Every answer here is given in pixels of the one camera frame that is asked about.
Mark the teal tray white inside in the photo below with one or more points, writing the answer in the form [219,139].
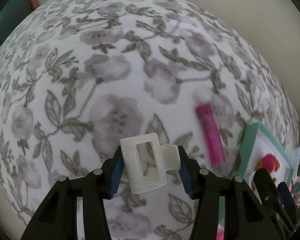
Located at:
[250,140]

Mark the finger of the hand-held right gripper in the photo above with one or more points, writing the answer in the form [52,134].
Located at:
[265,187]
[286,197]

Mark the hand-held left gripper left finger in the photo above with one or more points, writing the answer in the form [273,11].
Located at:
[116,177]

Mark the pink lighter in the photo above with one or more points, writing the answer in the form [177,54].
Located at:
[210,132]

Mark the clear plastic box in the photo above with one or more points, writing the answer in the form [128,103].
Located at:
[298,155]

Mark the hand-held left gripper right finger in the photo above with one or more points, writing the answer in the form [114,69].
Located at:
[186,180]

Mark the dark cabinet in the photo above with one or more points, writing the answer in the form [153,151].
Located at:
[7,17]

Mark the puppy toy figure pink hat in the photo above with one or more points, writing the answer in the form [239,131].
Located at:
[268,161]

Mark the white hair claw clip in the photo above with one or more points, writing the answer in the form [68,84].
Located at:
[130,167]

